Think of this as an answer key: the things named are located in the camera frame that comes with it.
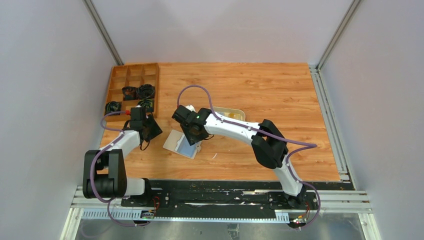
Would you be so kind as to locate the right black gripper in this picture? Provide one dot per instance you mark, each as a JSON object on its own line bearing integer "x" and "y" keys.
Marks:
{"x": 192, "y": 135}

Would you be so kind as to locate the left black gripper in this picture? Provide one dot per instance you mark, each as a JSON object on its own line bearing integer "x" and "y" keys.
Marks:
{"x": 152, "y": 129}

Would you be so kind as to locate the beige leather card holder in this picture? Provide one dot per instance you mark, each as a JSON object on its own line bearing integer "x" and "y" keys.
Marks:
{"x": 178, "y": 143}

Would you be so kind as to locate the beige oval plastic tray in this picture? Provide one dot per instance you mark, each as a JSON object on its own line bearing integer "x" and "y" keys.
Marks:
{"x": 216, "y": 109}

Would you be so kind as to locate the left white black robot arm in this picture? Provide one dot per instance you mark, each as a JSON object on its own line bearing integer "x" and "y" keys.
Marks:
{"x": 104, "y": 171}

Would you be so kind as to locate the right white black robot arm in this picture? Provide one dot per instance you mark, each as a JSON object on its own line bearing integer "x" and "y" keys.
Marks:
{"x": 269, "y": 149}

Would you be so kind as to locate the cards in tray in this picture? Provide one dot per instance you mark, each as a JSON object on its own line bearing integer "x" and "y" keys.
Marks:
{"x": 233, "y": 115}

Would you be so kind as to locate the rolled dark belt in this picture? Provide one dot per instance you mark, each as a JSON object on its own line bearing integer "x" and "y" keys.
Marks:
{"x": 129, "y": 93}
{"x": 145, "y": 91}
{"x": 113, "y": 107}
{"x": 147, "y": 104}

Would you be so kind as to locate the wooden compartment organizer box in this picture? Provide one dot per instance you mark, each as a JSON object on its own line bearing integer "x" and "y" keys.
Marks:
{"x": 132, "y": 85}

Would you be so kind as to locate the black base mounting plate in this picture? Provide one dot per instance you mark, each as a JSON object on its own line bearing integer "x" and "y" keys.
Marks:
{"x": 218, "y": 192}

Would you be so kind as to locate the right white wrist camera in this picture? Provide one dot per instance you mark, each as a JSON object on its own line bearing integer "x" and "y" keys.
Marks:
{"x": 189, "y": 108}

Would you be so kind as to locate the aluminium front rail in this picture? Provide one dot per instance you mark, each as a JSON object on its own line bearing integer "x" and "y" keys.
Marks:
{"x": 245, "y": 211}

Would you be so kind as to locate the left aluminium frame post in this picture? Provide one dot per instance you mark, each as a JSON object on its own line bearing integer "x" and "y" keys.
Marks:
{"x": 91, "y": 8}

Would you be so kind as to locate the aluminium frame post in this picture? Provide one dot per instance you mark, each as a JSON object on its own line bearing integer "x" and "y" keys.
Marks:
{"x": 91, "y": 8}
{"x": 347, "y": 17}

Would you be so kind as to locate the right aluminium frame post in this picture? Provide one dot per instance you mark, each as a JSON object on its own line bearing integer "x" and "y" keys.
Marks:
{"x": 347, "y": 17}

